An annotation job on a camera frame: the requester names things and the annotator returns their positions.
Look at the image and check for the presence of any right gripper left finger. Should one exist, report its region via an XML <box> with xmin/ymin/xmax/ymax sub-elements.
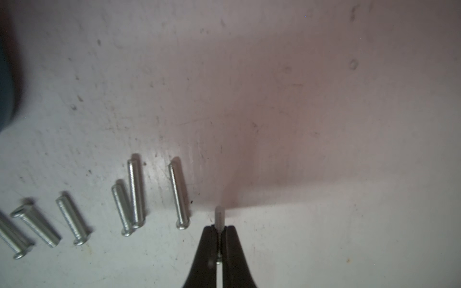
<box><xmin>183</xmin><ymin>225</ymin><xmax>218</xmax><ymax>288</ymax></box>

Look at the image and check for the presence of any teal plastic storage tray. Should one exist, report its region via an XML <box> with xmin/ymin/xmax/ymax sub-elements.
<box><xmin>0</xmin><ymin>35</ymin><xmax>16</xmax><ymax>132</ymax></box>

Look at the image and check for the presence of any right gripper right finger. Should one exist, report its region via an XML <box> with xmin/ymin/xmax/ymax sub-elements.
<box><xmin>221</xmin><ymin>226</ymin><xmax>256</xmax><ymax>288</ymax></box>

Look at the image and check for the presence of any silver screw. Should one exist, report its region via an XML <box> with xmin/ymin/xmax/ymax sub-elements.
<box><xmin>111</xmin><ymin>182</ymin><xmax>134</xmax><ymax>237</ymax></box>
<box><xmin>127</xmin><ymin>158</ymin><xmax>145</xmax><ymax>229</ymax></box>
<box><xmin>1</xmin><ymin>212</ymin><xmax>34</xmax><ymax>260</ymax></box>
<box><xmin>168</xmin><ymin>161</ymin><xmax>190</xmax><ymax>230</ymax></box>
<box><xmin>214</xmin><ymin>206</ymin><xmax>225</xmax><ymax>265</ymax></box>
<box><xmin>56</xmin><ymin>194</ymin><xmax>89</xmax><ymax>246</ymax></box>
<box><xmin>10</xmin><ymin>204</ymin><xmax>61</xmax><ymax>248</ymax></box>

